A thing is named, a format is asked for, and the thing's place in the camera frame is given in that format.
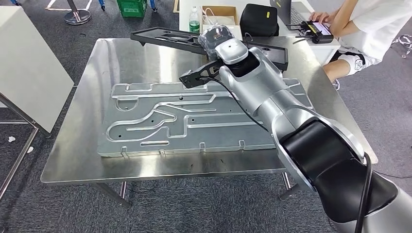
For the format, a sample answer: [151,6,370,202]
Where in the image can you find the white cable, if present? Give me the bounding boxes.
[202,7,216,26]

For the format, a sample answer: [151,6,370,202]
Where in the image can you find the stainless steel workbench table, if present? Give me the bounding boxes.
[40,35,379,210]

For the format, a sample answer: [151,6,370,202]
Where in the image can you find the green plastic crate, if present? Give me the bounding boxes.
[116,0,148,18]

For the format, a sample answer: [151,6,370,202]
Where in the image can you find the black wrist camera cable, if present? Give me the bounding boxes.
[199,76,375,233]

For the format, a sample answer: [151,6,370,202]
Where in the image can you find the person's hand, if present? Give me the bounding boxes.
[309,11,332,25]

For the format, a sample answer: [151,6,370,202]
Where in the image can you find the clear water bottle green label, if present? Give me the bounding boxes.
[188,5,201,35]

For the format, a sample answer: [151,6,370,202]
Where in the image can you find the stamped metal sheet panel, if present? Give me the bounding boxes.
[97,78,315,159]

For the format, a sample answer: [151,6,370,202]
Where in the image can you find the black plastic frame part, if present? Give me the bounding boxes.
[130,26,289,72]

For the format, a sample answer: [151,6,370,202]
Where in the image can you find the white desk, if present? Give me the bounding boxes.
[178,0,342,66]

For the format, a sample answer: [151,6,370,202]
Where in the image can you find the white table with metal frame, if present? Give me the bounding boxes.
[0,5,75,200]

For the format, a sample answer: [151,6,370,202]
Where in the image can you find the silver stanchion with round base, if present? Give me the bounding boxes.
[63,0,92,26]

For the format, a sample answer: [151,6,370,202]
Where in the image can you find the black bag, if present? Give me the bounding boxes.
[239,3,280,38]

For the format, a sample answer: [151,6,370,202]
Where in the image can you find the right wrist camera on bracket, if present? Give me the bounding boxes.
[178,59,226,89]

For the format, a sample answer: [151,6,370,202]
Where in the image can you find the black handheld controller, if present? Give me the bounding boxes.
[293,20,335,45]

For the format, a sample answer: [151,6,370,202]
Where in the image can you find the seated person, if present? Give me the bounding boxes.
[308,0,412,91]

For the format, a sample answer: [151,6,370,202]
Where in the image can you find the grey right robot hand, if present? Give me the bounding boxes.
[197,24,238,61]

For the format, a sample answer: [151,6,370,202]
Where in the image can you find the grey laptop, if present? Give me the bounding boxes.
[270,0,315,32]

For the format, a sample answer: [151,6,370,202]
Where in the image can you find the open cardboard box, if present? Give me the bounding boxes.
[201,5,243,40]

